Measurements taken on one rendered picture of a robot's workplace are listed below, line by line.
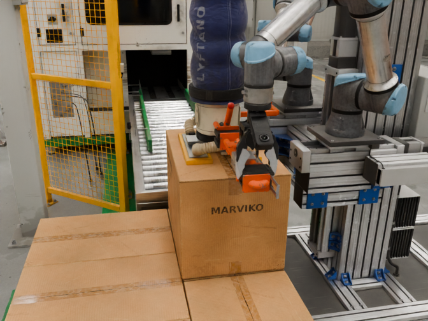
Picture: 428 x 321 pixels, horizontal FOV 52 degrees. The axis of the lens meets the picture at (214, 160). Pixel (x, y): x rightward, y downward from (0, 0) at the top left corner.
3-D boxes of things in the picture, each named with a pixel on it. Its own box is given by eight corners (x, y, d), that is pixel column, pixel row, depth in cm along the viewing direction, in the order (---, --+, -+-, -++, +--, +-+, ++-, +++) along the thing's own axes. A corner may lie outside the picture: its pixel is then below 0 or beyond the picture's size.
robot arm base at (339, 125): (352, 125, 181) (355, 102, 177) (371, 137, 167) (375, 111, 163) (318, 127, 178) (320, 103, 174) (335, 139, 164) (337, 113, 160)
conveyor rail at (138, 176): (128, 113, 439) (127, 94, 432) (134, 113, 440) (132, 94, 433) (137, 226, 228) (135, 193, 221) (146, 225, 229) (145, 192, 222)
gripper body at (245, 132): (264, 139, 124) (266, 98, 119) (272, 149, 116) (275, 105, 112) (237, 141, 123) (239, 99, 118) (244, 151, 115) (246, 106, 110)
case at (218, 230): (168, 206, 217) (165, 129, 203) (246, 200, 224) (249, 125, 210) (181, 279, 162) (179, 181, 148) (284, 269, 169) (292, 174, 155)
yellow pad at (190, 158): (178, 137, 193) (178, 126, 191) (200, 136, 194) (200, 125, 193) (186, 165, 162) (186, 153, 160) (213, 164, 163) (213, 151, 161)
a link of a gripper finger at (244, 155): (235, 172, 124) (248, 143, 122) (239, 181, 119) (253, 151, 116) (225, 169, 123) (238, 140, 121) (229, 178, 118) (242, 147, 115)
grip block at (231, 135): (213, 142, 156) (213, 126, 154) (240, 141, 157) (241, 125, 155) (217, 150, 148) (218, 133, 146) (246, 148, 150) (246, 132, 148)
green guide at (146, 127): (131, 98, 434) (130, 89, 431) (141, 98, 436) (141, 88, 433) (136, 153, 288) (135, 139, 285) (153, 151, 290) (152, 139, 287)
